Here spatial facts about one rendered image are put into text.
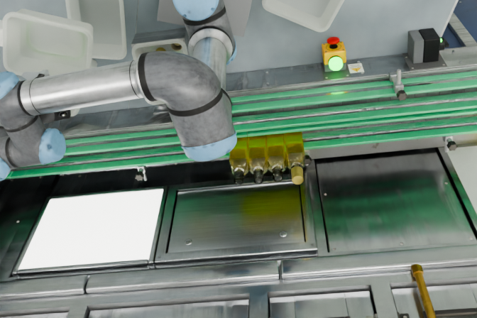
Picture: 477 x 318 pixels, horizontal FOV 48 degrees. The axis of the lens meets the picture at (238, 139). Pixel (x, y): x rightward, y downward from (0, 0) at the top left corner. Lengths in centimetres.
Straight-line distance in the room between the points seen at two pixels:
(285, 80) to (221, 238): 54
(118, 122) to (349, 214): 83
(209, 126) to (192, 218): 68
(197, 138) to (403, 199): 86
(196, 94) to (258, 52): 80
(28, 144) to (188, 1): 51
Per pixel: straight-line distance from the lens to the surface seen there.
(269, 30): 177
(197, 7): 139
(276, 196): 172
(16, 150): 127
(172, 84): 102
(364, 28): 180
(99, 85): 109
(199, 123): 105
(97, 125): 191
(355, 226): 166
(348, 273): 152
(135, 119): 188
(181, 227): 169
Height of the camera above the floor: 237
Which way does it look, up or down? 54 degrees down
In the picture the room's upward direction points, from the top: 178 degrees counter-clockwise
